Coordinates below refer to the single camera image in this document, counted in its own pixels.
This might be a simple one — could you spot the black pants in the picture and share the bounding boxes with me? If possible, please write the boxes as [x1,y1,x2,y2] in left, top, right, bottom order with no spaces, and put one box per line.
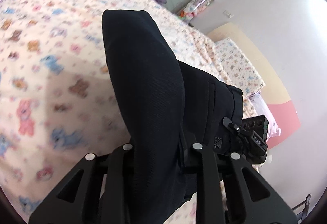
[102,10,243,223]

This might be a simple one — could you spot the lavender pillow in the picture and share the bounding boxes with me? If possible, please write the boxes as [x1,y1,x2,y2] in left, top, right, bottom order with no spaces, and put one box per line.
[249,93,282,140]

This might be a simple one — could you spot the cream headboard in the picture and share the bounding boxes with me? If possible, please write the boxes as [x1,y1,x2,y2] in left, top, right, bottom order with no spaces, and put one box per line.
[207,22,291,105]

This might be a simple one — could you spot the bear print pillow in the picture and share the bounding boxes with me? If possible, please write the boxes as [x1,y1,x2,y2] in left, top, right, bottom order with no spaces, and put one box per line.
[215,38,265,97]

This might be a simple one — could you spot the bear print blanket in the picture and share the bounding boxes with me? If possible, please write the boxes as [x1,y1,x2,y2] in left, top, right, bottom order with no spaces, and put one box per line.
[1,0,241,221]

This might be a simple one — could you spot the clear tube of plush toys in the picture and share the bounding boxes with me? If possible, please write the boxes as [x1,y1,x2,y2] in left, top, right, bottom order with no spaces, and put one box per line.
[177,0,215,24]

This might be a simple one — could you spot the white wall socket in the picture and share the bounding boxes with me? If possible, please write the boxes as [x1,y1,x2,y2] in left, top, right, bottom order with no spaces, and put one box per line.
[223,10,233,19]

